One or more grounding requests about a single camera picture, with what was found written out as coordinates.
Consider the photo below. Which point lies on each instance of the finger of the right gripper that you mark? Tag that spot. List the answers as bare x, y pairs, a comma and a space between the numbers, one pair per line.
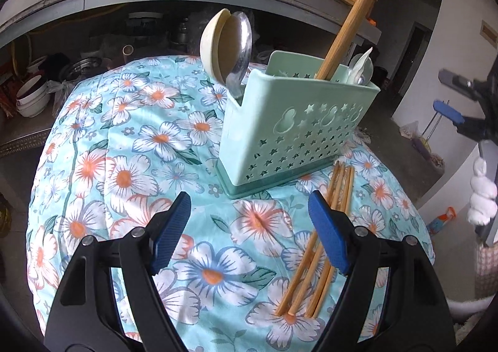
454, 81
448, 112

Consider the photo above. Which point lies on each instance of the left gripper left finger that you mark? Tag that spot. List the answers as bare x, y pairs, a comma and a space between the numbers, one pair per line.
84, 314

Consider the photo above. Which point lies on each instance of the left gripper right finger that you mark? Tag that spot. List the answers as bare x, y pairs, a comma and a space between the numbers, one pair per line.
414, 314

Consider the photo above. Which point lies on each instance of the white plastic rice paddle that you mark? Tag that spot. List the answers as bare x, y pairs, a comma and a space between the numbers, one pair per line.
360, 69

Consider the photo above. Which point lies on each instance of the wooden chopstick four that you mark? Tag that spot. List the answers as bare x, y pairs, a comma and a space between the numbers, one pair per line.
338, 220

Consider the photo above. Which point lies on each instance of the wooden chopstick three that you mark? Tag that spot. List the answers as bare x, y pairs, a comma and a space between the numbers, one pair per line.
330, 241

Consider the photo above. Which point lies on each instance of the thick wooden stick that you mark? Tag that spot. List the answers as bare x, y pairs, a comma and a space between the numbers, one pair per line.
341, 43

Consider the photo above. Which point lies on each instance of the wooden chopstick two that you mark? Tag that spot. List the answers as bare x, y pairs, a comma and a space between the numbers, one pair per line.
306, 279

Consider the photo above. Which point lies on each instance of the wooden chopstick one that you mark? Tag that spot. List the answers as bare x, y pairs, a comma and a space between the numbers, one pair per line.
307, 256

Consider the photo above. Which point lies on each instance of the steel spoon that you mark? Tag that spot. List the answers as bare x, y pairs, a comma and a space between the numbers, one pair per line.
238, 43

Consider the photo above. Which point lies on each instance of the cream plastic ladle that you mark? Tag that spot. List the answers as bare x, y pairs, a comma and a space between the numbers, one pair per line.
209, 42

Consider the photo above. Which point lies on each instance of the white gloved hand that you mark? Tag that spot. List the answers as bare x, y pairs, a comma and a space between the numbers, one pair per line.
482, 203

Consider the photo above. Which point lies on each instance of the mint green utensil holder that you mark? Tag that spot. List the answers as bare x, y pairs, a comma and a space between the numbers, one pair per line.
287, 124

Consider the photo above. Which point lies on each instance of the floral blue tablecloth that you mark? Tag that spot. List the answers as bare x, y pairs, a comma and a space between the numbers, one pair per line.
124, 145

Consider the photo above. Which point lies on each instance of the stacked white bowls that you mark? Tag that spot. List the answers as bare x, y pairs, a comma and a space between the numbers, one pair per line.
33, 97

